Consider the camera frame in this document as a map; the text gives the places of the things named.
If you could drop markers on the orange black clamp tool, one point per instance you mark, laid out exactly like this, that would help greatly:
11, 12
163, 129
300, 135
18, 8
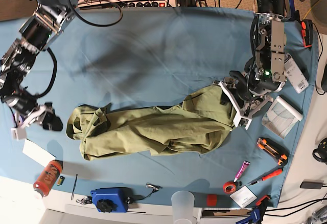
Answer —
307, 32

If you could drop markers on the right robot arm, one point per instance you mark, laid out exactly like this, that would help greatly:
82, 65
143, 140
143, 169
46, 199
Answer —
48, 21

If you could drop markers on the black tweezers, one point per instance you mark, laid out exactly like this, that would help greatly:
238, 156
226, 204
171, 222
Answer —
74, 186

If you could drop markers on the white square packet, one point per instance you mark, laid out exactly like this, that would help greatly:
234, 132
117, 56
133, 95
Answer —
243, 197

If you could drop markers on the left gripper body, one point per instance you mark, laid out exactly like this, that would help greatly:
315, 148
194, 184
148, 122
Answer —
245, 108

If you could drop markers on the orange spray can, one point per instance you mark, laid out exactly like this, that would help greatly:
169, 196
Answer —
46, 180

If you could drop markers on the orange tape roll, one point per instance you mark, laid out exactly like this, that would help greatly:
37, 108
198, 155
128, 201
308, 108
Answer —
230, 187

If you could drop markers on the translucent plastic cup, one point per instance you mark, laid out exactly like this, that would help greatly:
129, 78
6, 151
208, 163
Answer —
182, 207

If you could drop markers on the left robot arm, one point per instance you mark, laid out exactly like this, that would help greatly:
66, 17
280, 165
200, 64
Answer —
249, 91

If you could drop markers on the white patterned notebook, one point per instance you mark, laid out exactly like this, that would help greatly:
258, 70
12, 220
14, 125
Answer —
281, 117

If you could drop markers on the orange utility knife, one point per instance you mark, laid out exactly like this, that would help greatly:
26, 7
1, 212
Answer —
276, 151

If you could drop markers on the blue table cloth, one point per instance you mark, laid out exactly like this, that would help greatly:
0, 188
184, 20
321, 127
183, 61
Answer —
154, 57

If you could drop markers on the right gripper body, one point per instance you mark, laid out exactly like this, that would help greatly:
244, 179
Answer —
42, 116

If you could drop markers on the white paper card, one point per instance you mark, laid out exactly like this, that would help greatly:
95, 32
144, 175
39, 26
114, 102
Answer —
37, 153

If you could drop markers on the orange screwdriver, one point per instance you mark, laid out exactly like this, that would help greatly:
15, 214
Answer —
267, 176

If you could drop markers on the olive green t-shirt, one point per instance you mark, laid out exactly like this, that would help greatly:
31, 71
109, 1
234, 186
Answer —
199, 124

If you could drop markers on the blue bar clamp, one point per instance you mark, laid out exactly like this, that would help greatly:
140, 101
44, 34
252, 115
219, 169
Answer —
257, 213

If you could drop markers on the metal key clip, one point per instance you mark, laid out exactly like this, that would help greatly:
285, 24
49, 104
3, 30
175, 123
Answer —
153, 186

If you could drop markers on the small green battery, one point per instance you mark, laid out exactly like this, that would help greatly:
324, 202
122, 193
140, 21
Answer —
60, 180

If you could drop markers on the blue plastic box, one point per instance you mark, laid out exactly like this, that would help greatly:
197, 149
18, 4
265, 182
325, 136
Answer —
110, 200

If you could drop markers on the pink glue tube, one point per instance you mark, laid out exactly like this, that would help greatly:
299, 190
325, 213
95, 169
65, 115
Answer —
244, 166

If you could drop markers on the red plastic block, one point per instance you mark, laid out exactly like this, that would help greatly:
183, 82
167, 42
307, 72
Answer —
211, 200

